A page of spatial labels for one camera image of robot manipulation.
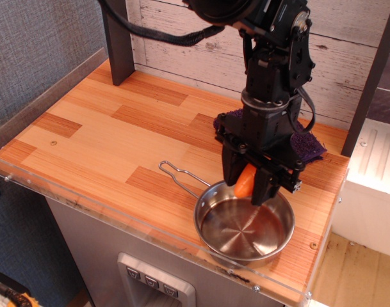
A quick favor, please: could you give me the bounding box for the grey toy fridge cabinet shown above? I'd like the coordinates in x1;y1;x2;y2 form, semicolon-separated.
47;199;281;306

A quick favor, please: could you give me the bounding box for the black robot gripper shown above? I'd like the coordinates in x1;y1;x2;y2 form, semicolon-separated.
216;91;303;205

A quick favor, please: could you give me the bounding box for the silver dispenser button panel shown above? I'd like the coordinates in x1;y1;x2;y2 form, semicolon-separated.
117;253;197;306

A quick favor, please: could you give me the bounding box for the purple folded towel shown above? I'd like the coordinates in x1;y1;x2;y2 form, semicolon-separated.
213;109;327;163

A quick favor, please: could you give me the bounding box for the dark grey right post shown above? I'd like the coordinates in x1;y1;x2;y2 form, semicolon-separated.
341;14;390;157

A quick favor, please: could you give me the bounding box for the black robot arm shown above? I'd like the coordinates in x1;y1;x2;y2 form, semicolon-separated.
188;1;314;205

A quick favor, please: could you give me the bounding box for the steel pan with wire handle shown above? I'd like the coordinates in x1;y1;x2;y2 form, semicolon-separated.
158;160;296;269

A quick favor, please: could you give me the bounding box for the orange carrot toy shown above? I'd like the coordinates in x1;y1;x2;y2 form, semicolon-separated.
234;164;256;198

